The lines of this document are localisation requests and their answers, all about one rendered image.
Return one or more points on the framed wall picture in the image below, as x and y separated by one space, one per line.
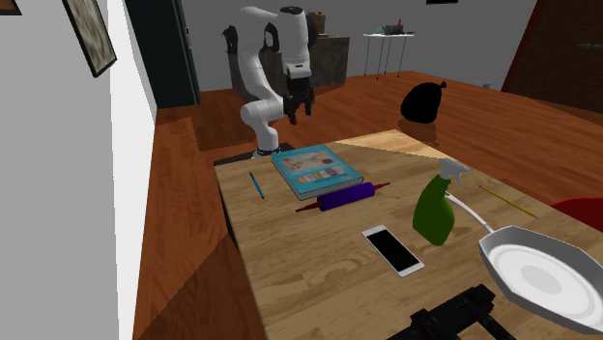
90 33

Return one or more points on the dark brown wooden cabinet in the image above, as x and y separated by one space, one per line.
558 52

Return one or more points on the black bar-shaped object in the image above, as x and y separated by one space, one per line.
452 316

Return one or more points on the white smartphone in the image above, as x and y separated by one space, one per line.
392 250

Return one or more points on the white side table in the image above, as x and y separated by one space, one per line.
388 45

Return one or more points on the teal hardcover book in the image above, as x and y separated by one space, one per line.
316 170

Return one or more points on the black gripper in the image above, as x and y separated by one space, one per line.
297 86

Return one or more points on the blue pen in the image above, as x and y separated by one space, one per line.
256 185

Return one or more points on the white frying pan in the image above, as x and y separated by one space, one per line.
542 278

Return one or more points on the yellow pencil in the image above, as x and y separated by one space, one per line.
508 201

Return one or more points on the red chair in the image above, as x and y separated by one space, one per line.
582 210

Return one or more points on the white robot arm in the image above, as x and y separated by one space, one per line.
256 66

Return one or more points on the green spray bottle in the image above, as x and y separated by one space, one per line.
434 211

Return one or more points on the black garbage bag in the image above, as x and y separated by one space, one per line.
421 104

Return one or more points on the dark door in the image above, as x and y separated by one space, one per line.
162 52

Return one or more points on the purple rolling pin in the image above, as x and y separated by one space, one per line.
346 195

